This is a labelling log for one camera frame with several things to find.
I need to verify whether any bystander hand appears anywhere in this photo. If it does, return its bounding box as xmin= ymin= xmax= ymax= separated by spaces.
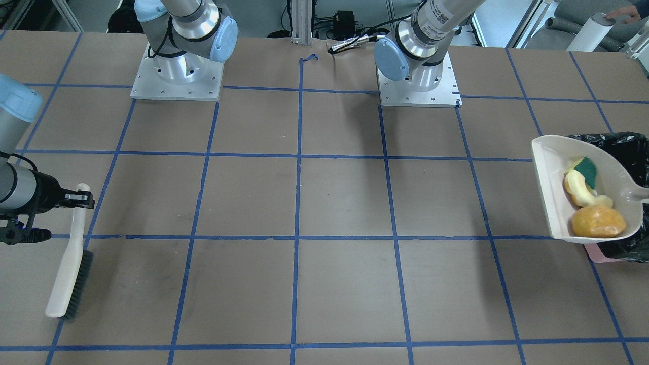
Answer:
xmin=605 ymin=5 xmax=642 ymax=24

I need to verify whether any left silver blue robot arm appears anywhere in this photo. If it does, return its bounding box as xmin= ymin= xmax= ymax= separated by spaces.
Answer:
xmin=374 ymin=1 xmax=484 ymax=92

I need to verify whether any pale curved peel scrap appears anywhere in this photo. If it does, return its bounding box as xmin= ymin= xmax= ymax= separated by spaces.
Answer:
xmin=563 ymin=171 xmax=614 ymax=208

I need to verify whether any white hand brush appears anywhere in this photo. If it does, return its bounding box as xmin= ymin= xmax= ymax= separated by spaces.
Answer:
xmin=45 ymin=183 xmax=94 ymax=319

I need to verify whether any beige plastic dustpan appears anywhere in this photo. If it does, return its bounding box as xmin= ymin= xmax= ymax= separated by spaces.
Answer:
xmin=531 ymin=135 xmax=647 ymax=244

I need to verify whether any green yellow sponge piece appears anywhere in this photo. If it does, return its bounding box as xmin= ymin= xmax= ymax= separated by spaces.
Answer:
xmin=565 ymin=157 xmax=597 ymax=190

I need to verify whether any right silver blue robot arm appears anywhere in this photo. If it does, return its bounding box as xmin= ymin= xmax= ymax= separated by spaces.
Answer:
xmin=2 ymin=1 xmax=238 ymax=215

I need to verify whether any bin with black bag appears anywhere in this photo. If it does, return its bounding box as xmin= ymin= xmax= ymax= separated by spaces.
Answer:
xmin=570 ymin=132 xmax=648 ymax=263

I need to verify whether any white cylinder post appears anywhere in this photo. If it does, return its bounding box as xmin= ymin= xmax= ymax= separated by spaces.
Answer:
xmin=566 ymin=13 xmax=616 ymax=52

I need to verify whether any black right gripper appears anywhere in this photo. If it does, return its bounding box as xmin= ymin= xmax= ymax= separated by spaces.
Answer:
xmin=34 ymin=173 xmax=95 ymax=213

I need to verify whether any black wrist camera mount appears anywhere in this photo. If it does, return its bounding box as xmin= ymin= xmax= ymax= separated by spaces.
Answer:
xmin=1 ymin=213 xmax=52 ymax=246

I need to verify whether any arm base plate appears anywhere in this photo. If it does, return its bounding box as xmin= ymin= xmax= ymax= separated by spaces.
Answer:
xmin=130 ymin=44 xmax=224 ymax=101
xmin=376 ymin=53 xmax=463 ymax=108

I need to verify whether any aluminium frame post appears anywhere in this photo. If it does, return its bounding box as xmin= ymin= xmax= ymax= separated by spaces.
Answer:
xmin=289 ymin=0 xmax=314 ymax=48

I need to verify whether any silver cable connector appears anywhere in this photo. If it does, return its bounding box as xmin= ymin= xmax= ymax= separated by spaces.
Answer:
xmin=327 ymin=34 xmax=386 ymax=55

